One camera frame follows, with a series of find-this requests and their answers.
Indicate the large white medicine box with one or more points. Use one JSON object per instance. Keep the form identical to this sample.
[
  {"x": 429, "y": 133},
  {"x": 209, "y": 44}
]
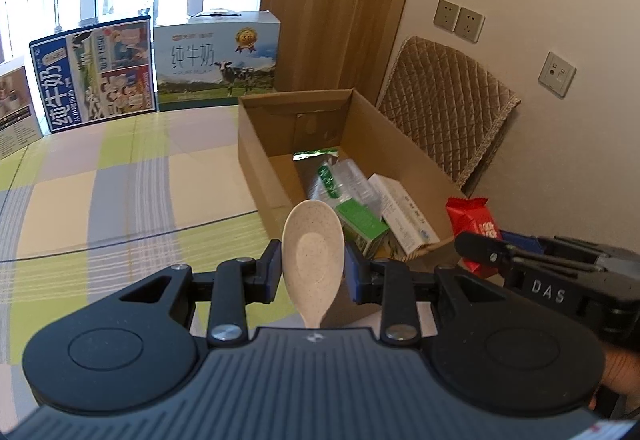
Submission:
[{"x": 405, "y": 215}]

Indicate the green medicine box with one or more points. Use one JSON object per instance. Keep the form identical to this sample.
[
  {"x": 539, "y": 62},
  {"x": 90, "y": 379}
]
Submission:
[{"x": 360, "y": 220}]

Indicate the beige wall socket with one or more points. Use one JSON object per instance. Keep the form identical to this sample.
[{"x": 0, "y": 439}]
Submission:
[
  {"x": 446, "y": 15},
  {"x": 470, "y": 25}
]

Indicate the wooden cabinet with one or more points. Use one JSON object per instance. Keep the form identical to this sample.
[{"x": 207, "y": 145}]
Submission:
[{"x": 340, "y": 10}]

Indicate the beige speckled spoon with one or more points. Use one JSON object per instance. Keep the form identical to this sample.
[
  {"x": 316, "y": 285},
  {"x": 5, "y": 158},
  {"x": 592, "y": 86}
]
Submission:
[{"x": 312, "y": 250}]

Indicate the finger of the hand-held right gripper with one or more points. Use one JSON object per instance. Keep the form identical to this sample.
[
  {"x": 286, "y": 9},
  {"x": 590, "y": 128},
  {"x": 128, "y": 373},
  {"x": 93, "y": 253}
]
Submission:
[
  {"x": 480, "y": 250},
  {"x": 522, "y": 241}
]

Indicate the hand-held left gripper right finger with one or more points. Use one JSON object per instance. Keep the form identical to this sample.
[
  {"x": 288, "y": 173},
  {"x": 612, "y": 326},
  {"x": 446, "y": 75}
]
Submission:
[{"x": 354, "y": 275}]

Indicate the clear bag green label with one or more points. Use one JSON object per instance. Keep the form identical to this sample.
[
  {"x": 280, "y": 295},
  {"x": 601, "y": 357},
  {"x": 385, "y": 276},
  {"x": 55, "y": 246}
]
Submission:
[{"x": 350, "y": 180}]

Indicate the illustrated blue milk carton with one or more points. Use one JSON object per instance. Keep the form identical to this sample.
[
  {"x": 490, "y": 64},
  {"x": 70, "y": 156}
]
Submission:
[{"x": 90, "y": 75}]

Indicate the red snack packet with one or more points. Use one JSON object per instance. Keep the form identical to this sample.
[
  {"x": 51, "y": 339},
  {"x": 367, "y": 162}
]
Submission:
[{"x": 470, "y": 217}]

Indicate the white product box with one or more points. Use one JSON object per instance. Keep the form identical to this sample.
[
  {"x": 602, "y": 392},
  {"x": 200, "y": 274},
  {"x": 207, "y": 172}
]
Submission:
[{"x": 17, "y": 110}]

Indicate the chair with quilted cover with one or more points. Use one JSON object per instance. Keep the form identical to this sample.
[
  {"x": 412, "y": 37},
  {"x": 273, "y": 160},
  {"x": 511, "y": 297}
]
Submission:
[{"x": 440, "y": 100}]

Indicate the white wall outlet plate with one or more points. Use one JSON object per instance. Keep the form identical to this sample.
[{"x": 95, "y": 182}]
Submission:
[{"x": 556, "y": 74}]

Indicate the checkered cloth desktop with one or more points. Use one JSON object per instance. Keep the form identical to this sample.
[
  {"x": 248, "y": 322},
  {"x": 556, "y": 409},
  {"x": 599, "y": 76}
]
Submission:
[{"x": 125, "y": 190}]

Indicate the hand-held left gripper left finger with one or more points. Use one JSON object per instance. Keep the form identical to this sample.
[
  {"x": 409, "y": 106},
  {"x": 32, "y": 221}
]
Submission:
[{"x": 273, "y": 270}]

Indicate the brown cardboard box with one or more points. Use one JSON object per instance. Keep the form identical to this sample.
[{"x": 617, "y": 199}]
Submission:
[{"x": 260, "y": 155}]

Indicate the green foil packet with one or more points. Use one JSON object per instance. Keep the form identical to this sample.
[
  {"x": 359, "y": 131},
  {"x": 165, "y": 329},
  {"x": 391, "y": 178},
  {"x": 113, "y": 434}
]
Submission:
[{"x": 315, "y": 154}]

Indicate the cow print milk carton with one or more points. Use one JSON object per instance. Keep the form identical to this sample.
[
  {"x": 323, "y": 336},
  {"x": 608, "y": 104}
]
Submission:
[{"x": 215, "y": 60}]

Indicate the person's right hand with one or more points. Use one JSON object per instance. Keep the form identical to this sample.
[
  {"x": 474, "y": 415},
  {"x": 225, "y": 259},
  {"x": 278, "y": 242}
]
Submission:
[{"x": 622, "y": 367}]

